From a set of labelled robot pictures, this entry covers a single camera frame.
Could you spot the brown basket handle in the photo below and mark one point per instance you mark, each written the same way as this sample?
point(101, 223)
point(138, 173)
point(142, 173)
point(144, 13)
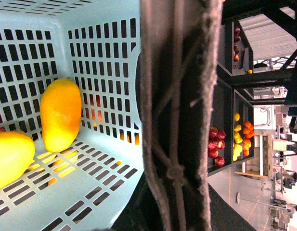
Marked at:
point(180, 40)

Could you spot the orange yellow mango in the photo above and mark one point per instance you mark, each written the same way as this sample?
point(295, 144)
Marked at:
point(60, 113)

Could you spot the yellow lemon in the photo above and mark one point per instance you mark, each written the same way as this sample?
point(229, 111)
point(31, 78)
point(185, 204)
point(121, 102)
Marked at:
point(17, 151)

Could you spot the light blue plastic basket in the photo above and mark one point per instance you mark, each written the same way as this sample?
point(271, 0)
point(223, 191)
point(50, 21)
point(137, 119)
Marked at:
point(97, 44)

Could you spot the black fruit display shelf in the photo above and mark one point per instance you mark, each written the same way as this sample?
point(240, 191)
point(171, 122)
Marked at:
point(229, 106)

